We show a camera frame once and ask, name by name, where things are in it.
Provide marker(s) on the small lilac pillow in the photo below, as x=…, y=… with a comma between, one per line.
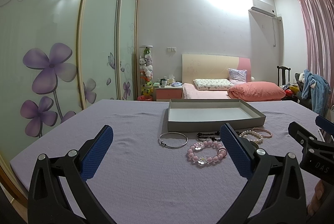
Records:
x=237, y=75

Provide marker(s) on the lavender table cloth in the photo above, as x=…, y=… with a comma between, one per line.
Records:
x=138, y=180

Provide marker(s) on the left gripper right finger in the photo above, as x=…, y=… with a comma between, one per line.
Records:
x=286, y=200

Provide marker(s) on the black wooden chair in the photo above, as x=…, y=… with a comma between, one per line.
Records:
x=283, y=75

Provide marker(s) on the wall power outlet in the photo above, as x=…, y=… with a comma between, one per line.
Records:
x=171, y=49

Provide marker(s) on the red waste basket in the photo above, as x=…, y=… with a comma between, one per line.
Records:
x=145, y=98

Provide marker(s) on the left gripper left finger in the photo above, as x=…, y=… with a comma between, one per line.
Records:
x=47, y=202

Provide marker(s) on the thin silver bangle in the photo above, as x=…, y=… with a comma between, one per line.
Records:
x=173, y=140

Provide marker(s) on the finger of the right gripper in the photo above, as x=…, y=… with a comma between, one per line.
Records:
x=325, y=125
x=303, y=137

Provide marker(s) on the salmon folded duvet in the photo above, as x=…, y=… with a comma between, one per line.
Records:
x=256, y=91

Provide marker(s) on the blue hanging clothes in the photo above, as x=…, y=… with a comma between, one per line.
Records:
x=319, y=89

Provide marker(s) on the bed with pink sheet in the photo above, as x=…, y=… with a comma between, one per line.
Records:
x=202, y=66

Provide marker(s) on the plush toy tube stack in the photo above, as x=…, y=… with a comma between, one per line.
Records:
x=146, y=70

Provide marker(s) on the white floral pillow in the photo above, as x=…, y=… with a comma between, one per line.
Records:
x=213, y=84

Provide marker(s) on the white air conditioner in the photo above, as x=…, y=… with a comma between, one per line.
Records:
x=263, y=8

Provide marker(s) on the grey cardboard tray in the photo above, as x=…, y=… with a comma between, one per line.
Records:
x=206, y=115

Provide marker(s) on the person's right hand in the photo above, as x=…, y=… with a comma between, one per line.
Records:
x=315, y=203

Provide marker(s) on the sliding wardrobe with flowers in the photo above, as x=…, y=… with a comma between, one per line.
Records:
x=59, y=57

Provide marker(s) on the pink white nightstand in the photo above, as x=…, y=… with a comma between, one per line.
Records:
x=167, y=93

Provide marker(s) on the pink curtain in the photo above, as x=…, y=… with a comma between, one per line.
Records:
x=318, y=21

